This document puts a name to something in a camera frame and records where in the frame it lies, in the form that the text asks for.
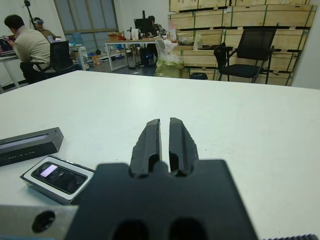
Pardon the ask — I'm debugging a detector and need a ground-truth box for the black swivel chair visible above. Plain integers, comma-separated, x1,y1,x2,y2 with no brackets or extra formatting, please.
33,39,75,76

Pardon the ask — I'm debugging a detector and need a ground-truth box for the black tripod stand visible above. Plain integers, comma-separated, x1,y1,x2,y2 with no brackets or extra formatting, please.
23,0,36,25

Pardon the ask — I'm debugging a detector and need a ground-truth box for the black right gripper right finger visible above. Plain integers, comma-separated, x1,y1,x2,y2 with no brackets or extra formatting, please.
168,116,200,176

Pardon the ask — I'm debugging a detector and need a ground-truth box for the person wearing headset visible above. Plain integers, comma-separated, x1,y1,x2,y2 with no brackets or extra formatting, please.
33,16,63,43

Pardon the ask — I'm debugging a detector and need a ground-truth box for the person in dark clothes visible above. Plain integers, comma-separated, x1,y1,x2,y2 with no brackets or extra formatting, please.
146,15,161,34

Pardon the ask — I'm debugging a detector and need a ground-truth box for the black waste bin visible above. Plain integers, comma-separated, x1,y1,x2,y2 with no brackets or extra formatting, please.
189,72,209,81

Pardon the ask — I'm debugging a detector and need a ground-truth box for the black box with white insert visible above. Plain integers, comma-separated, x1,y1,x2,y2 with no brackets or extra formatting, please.
19,154,97,206

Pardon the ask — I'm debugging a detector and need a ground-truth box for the black box lid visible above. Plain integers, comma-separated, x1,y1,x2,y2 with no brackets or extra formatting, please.
0,126,64,168

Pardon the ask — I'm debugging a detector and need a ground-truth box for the black mesh office chair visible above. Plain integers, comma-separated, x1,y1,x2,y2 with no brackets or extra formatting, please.
213,22,283,85

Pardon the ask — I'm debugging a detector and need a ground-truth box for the white plastic bag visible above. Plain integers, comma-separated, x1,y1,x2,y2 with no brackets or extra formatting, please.
154,38,180,62

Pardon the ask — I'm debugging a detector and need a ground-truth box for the black computer monitor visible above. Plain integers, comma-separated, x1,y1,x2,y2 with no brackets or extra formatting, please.
134,10,158,33

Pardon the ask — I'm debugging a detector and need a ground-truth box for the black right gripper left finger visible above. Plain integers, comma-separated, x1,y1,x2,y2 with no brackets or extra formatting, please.
129,118,163,178

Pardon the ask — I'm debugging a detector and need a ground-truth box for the open laptop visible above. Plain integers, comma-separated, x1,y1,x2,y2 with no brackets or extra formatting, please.
0,35,16,55

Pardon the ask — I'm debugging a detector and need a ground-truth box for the pink product box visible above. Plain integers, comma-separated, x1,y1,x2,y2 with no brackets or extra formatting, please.
168,20,178,41

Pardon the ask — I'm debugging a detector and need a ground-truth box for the yellow-green plastic bag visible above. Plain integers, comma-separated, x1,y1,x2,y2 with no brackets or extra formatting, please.
155,56,186,79

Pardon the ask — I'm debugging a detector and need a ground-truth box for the white office desk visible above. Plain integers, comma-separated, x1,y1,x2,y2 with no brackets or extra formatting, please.
0,53,21,89
103,36,161,73

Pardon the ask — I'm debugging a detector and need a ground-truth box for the black computer tower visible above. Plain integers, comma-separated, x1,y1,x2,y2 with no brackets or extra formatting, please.
139,47,155,68

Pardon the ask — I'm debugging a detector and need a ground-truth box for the dark shallow tray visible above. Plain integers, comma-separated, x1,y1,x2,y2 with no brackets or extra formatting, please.
177,35,196,47

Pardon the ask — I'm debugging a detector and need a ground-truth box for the person in beige sweater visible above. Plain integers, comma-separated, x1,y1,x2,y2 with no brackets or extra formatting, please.
4,14,59,85

